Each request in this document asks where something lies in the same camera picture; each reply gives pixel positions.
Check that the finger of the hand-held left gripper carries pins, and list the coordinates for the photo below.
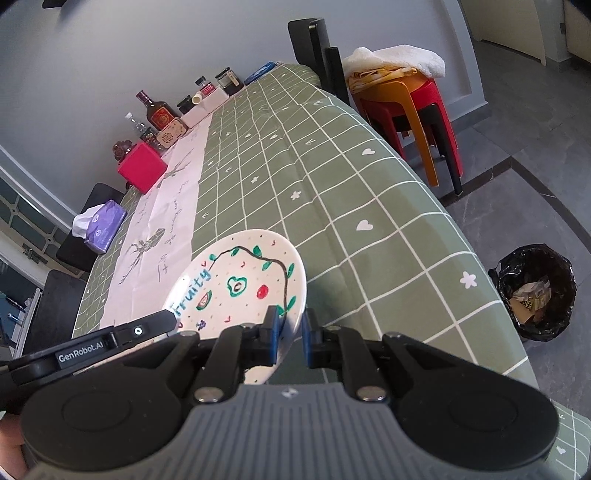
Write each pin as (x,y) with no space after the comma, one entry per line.
(147,327)

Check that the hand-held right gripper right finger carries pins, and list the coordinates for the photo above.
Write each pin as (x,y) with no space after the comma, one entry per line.
(305,334)

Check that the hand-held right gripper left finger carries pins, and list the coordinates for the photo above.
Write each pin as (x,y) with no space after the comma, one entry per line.
(273,325)

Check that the white fruit-print plate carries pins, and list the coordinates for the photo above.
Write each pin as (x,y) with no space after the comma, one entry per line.
(240,267)

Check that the person's left forearm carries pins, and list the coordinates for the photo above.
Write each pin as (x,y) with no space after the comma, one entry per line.
(10,443)

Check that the white printed table runner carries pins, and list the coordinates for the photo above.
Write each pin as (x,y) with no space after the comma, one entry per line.
(161,230)

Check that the purple tissue pack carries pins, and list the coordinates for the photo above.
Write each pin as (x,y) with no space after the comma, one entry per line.
(104,226)

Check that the white cabinet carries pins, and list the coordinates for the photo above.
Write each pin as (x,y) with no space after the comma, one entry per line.
(9,251)

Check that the red box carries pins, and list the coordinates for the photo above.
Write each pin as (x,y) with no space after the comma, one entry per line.
(141,168)

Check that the green checked tablecloth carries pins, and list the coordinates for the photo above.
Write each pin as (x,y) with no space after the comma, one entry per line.
(369,184)

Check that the dark brown figurine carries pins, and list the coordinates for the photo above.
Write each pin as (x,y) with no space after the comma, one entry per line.
(122,151)

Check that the clear glass bottle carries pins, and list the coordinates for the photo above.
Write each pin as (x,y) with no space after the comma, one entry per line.
(135,124)

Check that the trash bin with black bag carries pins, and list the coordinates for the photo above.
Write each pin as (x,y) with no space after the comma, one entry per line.
(512,277)

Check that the brown liquor bottle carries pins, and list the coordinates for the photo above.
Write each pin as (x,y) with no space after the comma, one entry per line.
(157,113)

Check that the small black jar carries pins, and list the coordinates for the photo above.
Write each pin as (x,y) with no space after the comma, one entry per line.
(185,105)

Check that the white storage box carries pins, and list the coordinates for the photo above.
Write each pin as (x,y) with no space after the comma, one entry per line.
(205,108)

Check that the black plastic stool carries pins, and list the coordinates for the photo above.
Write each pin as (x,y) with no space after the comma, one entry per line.
(450,157)

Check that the dark glass jar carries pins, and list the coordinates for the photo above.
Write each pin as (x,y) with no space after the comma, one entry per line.
(227,81)

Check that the blue flat pack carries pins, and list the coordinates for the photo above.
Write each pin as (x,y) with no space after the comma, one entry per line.
(259,73)

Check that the orange plastic stool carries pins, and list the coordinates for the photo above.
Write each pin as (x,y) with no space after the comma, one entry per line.
(415,99)

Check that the red plastic stool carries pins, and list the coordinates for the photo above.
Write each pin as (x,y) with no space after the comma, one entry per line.
(438,110)

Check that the yellow patterned cloth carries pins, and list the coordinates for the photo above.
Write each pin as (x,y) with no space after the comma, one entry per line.
(378,76)

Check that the white towel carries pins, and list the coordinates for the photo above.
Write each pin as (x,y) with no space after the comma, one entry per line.
(397,57)

